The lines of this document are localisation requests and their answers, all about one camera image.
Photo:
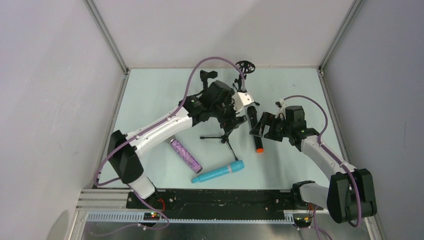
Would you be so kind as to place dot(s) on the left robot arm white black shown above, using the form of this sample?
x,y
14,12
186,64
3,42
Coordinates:
x,y
125,150

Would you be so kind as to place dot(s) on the black tripod shock mount stand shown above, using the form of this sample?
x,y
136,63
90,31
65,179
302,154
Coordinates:
x,y
246,67

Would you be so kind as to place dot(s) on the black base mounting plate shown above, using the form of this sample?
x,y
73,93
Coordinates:
x,y
224,204

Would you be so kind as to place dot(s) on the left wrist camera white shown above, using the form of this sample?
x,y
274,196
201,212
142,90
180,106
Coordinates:
x,y
242,100

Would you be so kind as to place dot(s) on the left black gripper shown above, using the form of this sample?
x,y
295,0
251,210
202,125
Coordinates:
x,y
232,120

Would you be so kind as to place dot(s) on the black round base mic stand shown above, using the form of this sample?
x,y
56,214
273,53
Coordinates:
x,y
205,76

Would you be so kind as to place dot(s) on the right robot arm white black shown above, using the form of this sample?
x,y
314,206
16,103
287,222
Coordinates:
x,y
350,195

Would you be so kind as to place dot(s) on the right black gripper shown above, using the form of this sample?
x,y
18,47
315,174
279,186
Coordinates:
x,y
268,125

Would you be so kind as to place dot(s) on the small black tripod stand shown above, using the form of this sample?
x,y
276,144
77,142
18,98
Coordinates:
x,y
228,125

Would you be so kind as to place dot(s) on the blue microphone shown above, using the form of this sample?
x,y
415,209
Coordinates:
x,y
233,167

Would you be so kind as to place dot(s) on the purple glitter microphone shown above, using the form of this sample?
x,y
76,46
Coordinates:
x,y
185,155

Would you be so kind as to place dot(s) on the grey slotted cable duct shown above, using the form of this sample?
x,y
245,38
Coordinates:
x,y
149,217

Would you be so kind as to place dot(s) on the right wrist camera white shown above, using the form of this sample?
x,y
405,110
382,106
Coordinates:
x,y
281,104

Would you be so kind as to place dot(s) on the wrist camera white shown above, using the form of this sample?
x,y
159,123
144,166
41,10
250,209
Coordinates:
x,y
281,104
242,100

